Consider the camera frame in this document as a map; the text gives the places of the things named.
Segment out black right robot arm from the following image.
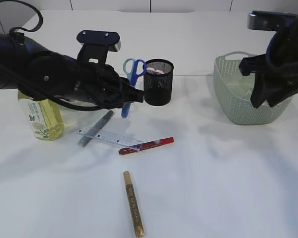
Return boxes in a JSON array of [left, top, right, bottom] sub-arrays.
[[239, 10, 298, 108]]

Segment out grey marker pen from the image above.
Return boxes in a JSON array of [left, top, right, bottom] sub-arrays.
[[78, 110, 114, 147]]

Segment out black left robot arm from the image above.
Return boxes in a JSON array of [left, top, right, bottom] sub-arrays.
[[0, 30, 144, 111]]

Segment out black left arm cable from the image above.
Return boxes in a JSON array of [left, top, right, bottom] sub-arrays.
[[0, 0, 125, 112]]

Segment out black mesh pen holder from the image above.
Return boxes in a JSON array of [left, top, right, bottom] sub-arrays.
[[144, 59, 174, 106]]

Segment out green woven plastic basket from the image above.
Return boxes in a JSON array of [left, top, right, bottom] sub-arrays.
[[213, 51, 292, 125]]

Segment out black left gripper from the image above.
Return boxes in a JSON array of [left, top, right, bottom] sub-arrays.
[[72, 63, 144, 109]]

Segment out gold glitter marker pen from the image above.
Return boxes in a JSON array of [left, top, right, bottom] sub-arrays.
[[123, 171, 145, 238]]

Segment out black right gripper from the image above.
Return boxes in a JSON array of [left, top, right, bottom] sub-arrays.
[[239, 54, 298, 108]]

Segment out green scalloped glass plate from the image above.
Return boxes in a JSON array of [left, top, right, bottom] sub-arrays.
[[55, 99, 102, 112]]

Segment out clear plastic sheet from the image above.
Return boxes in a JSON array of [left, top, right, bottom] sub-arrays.
[[242, 87, 253, 100]]

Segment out red marker pen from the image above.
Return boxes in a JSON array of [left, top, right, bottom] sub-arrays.
[[119, 137, 174, 155]]

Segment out clear plastic ruler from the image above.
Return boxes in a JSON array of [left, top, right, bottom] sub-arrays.
[[77, 127, 143, 151]]

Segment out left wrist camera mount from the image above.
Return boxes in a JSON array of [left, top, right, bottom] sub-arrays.
[[76, 30, 121, 65]]

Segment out blue capped scissors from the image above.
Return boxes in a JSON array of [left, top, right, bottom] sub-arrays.
[[121, 58, 147, 119]]

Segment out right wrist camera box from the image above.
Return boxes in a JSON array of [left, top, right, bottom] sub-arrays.
[[247, 10, 297, 31]]

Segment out yellow tea bottle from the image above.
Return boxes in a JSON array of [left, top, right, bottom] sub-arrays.
[[17, 91, 65, 141]]

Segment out pink capped scissors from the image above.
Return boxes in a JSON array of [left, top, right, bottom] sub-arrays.
[[147, 67, 164, 75]]

